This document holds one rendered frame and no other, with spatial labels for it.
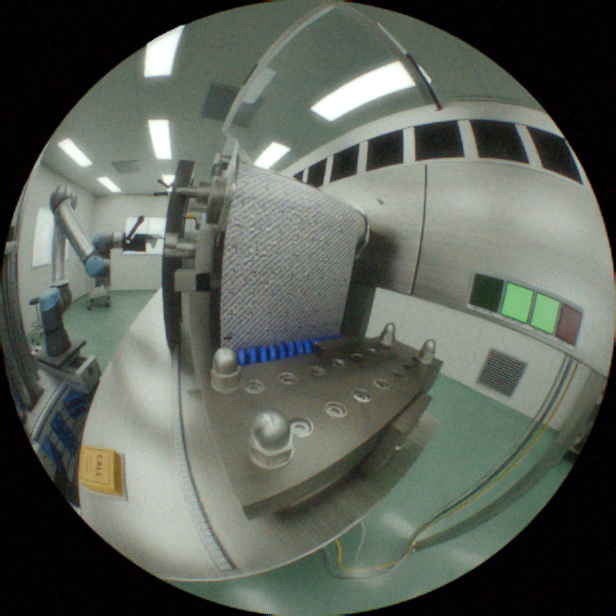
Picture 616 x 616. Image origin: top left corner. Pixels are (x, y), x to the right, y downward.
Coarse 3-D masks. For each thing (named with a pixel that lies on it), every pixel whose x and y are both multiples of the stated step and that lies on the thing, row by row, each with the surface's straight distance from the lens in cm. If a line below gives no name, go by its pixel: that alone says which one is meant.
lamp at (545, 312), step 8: (544, 296) 38; (536, 304) 37; (544, 304) 38; (552, 304) 38; (536, 312) 37; (544, 312) 38; (552, 312) 38; (536, 320) 37; (544, 320) 38; (552, 320) 38; (544, 328) 38; (552, 328) 39
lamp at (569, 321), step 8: (568, 312) 40; (576, 312) 41; (560, 320) 39; (568, 320) 40; (576, 320) 41; (560, 328) 39; (568, 328) 40; (576, 328) 41; (560, 336) 40; (568, 336) 40
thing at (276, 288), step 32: (224, 256) 24; (256, 256) 25; (288, 256) 27; (320, 256) 30; (352, 256) 36; (224, 288) 24; (256, 288) 25; (288, 288) 27; (320, 288) 31; (224, 320) 25; (256, 320) 27; (288, 320) 29; (320, 320) 33; (256, 352) 29
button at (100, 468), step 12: (84, 456) 36; (96, 456) 35; (108, 456) 34; (84, 468) 35; (96, 468) 34; (108, 468) 33; (120, 468) 34; (84, 480) 34; (96, 480) 33; (108, 480) 32; (120, 480) 33; (108, 492) 33; (120, 492) 32
